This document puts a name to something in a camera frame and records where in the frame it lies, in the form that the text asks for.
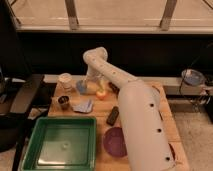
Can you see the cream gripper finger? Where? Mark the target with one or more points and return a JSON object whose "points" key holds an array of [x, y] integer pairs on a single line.
{"points": [[101, 87]]}

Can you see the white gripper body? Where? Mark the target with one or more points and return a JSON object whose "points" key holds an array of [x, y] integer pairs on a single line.
{"points": [[93, 75]]}

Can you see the orange apple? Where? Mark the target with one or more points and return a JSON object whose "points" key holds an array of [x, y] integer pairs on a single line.
{"points": [[101, 94]]}

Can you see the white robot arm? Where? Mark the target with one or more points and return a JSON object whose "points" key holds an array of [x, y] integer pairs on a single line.
{"points": [[146, 142]]}

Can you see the blue plastic cup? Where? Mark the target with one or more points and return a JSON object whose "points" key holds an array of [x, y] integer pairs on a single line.
{"points": [[81, 86]]}

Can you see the white paper cup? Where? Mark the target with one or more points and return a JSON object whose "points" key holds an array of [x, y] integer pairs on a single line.
{"points": [[65, 80]]}

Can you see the dark metal cup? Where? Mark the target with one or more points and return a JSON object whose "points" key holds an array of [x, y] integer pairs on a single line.
{"points": [[64, 102]]}

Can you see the brown grape bunch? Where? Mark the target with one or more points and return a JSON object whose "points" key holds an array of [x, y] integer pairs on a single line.
{"points": [[114, 88]]}

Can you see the blue grey cloth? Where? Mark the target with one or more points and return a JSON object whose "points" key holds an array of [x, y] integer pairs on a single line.
{"points": [[84, 107]]}

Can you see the black rectangular block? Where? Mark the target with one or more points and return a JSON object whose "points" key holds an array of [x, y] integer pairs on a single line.
{"points": [[112, 117]]}

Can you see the purple bowl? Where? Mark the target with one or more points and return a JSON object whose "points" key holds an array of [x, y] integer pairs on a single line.
{"points": [[113, 142]]}

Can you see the green plastic tray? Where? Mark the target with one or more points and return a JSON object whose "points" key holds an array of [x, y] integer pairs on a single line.
{"points": [[62, 144]]}

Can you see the black office chair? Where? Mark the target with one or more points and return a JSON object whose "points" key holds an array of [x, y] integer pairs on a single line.
{"points": [[18, 89]]}

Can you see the blue round device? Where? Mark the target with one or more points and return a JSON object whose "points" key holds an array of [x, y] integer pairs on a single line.
{"points": [[193, 77]]}

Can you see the red bowl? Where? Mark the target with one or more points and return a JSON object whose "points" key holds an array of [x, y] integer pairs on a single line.
{"points": [[172, 151]]}

